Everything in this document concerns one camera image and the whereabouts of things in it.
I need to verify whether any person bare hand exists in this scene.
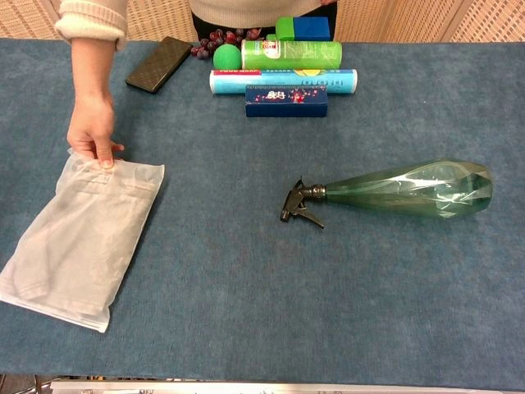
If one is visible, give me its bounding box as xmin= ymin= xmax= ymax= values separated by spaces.
xmin=66 ymin=92 xmax=126 ymax=170

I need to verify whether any frosted bag with grey clothes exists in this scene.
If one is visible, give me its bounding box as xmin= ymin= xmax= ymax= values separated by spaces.
xmin=0 ymin=148 xmax=166 ymax=333

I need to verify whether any green spray bottle black trigger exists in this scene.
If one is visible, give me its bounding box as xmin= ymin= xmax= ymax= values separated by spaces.
xmin=280 ymin=158 xmax=493 ymax=230

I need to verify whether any person forearm cream sleeve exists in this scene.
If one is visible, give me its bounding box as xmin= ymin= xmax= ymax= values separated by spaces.
xmin=54 ymin=0 xmax=129 ymax=99

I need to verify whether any black textured flat case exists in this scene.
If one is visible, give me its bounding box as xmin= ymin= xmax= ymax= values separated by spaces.
xmin=125 ymin=35 xmax=194 ymax=95

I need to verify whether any dark red grape bunch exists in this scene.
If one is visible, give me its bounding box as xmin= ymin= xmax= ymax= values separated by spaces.
xmin=190 ymin=27 xmax=263 ymax=61

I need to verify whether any blue food wrap roll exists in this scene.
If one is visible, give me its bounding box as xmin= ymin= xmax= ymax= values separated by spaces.
xmin=209 ymin=68 xmax=358 ymax=96

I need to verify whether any green ball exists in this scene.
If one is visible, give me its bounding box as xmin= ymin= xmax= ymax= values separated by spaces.
xmin=212 ymin=44 xmax=243 ymax=70

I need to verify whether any person torso cream sweater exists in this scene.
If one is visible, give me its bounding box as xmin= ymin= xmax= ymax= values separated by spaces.
xmin=189 ymin=0 xmax=340 ymax=42

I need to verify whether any dark blue printed box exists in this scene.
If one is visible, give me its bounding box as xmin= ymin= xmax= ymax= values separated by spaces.
xmin=244 ymin=85 xmax=331 ymax=119

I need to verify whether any green cylindrical can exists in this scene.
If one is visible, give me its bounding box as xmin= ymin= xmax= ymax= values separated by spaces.
xmin=240 ymin=39 xmax=344 ymax=71

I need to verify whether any blue felt table cloth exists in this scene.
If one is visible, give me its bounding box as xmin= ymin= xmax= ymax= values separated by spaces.
xmin=0 ymin=37 xmax=525 ymax=391

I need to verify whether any green and blue block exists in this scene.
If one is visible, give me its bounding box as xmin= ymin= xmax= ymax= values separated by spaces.
xmin=275 ymin=16 xmax=331 ymax=43

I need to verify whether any woven wicker screen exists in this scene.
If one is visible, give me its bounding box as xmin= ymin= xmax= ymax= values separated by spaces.
xmin=0 ymin=0 xmax=525 ymax=43

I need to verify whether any aluminium rail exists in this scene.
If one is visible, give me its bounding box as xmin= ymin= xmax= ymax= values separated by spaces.
xmin=48 ymin=379 xmax=525 ymax=394

